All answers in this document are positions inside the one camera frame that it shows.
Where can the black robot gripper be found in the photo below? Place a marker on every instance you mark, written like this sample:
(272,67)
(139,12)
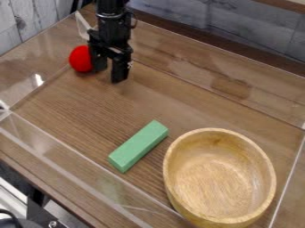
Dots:
(109,40)

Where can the red plush strawberry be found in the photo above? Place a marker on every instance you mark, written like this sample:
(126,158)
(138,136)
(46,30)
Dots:
(80,59)

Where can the green rectangular block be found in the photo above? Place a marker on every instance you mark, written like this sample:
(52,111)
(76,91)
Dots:
(138,145)

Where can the wooden bowl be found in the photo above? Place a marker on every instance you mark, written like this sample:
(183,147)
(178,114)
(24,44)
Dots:
(220,178)

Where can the clear acrylic corner bracket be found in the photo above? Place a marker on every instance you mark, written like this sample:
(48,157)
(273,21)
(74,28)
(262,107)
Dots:
(83,26)

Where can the clear acrylic tray wall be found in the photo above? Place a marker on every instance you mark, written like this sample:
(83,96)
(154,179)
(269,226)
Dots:
(66,119)

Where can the black metal mount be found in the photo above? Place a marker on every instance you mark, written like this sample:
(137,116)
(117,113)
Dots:
(39,215)

